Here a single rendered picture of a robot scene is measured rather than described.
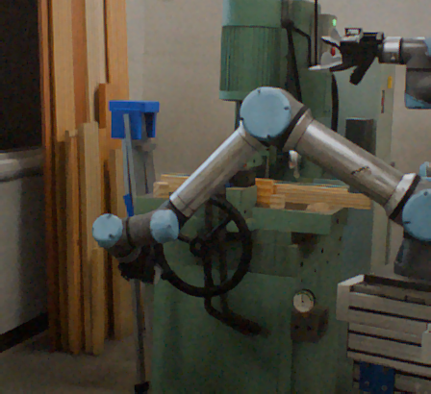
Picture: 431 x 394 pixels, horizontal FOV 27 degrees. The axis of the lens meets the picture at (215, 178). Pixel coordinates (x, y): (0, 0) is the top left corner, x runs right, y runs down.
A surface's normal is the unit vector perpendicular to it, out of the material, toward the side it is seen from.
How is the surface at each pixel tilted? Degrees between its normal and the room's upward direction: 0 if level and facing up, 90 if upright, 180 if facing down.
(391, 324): 90
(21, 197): 90
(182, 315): 90
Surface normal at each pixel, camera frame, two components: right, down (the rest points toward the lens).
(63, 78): 0.95, 0.01
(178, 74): -0.31, 0.09
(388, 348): -0.54, 0.07
